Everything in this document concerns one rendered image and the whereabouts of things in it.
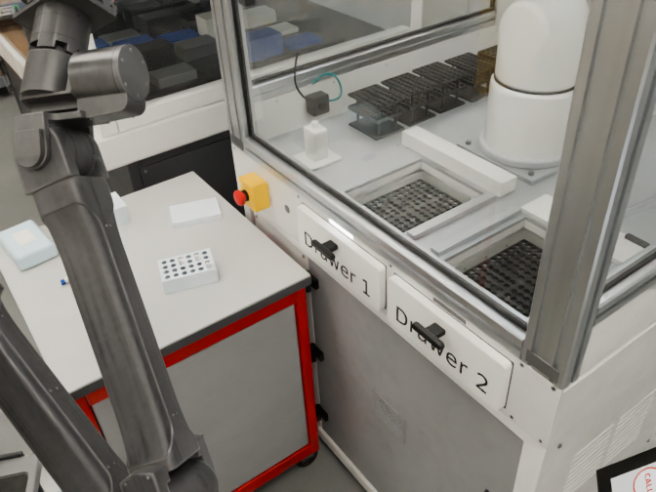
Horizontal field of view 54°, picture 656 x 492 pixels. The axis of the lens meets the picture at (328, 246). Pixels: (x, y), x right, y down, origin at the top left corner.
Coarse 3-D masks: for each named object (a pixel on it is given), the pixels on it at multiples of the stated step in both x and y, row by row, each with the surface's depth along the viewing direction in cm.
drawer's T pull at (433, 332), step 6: (414, 324) 112; (420, 324) 112; (432, 324) 112; (420, 330) 111; (426, 330) 110; (432, 330) 111; (438, 330) 110; (444, 330) 110; (426, 336) 110; (432, 336) 109; (438, 336) 110; (432, 342) 109; (438, 342) 108; (438, 348) 108
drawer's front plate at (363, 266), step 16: (304, 208) 140; (304, 224) 141; (320, 224) 135; (304, 240) 144; (320, 240) 137; (336, 240) 131; (320, 256) 140; (336, 256) 134; (352, 256) 128; (368, 256) 125; (336, 272) 137; (352, 272) 131; (368, 272) 125; (384, 272) 123; (352, 288) 134; (368, 288) 128; (384, 288) 125; (384, 304) 128
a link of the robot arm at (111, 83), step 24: (120, 48) 62; (72, 72) 63; (96, 72) 62; (120, 72) 62; (144, 72) 66; (96, 96) 64; (120, 96) 63; (144, 96) 66; (24, 120) 63; (48, 120) 64; (72, 120) 65; (96, 120) 66; (24, 144) 63; (48, 144) 63
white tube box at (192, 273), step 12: (192, 252) 151; (204, 252) 151; (168, 264) 147; (192, 264) 147; (204, 264) 147; (168, 276) 144; (180, 276) 144; (192, 276) 144; (204, 276) 146; (216, 276) 147; (168, 288) 144; (180, 288) 145
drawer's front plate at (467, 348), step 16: (400, 288) 118; (400, 304) 120; (416, 304) 115; (432, 304) 113; (400, 320) 122; (416, 320) 118; (432, 320) 113; (448, 320) 110; (416, 336) 120; (448, 336) 111; (464, 336) 107; (432, 352) 117; (464, 352) 109; (480, 352) 105; (496, 352) 103; (448, 368) 115; (464, 368) 111; (480, 368) 106; (496, 368) 103; (464, 384) 112; (496, 384) 104; (496, 400) 106
